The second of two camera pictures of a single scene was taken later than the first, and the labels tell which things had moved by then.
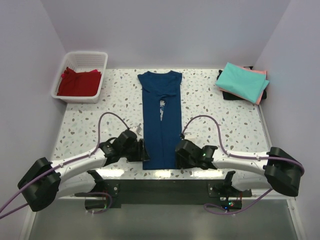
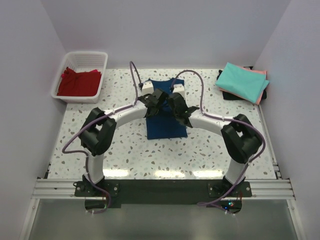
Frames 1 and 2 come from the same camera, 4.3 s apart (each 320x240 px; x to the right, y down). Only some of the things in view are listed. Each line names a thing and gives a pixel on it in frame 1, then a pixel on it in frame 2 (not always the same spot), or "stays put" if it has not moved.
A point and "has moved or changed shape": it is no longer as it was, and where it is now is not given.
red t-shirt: [85, 84] stays put
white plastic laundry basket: [80, 77] stays put
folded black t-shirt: [227, 95] stays put
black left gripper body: [130, 153] to [146, 96]
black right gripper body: [190, 163] to [175, 115]
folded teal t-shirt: [244, 83] stays put
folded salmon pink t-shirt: [259, 98] stays put
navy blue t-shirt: [162, 117] has moved or changed shape
